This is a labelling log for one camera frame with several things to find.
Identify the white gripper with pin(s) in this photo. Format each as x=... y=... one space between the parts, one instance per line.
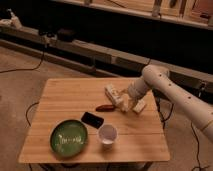
x=135 y=92

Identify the red pepper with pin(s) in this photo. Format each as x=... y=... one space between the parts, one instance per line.
x=105 y=108

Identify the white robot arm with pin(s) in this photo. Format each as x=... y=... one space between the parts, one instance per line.
x=156 y=77

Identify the green ceramic plate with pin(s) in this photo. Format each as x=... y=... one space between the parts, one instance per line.
x=68 y=138

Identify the white carton box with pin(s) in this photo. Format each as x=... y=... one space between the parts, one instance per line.
x=112 y=94

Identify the white sponge block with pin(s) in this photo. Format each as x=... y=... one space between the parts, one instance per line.
x=139 y=107

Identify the black smartphone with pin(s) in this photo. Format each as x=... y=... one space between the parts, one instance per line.
x=92 y=120

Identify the wooden table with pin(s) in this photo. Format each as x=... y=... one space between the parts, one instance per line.
x=140 y=137

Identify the black box on ledge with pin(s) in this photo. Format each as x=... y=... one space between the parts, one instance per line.
x=66 y=35

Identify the white object on ledge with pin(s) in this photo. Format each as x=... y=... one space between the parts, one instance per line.
x=13 y=21

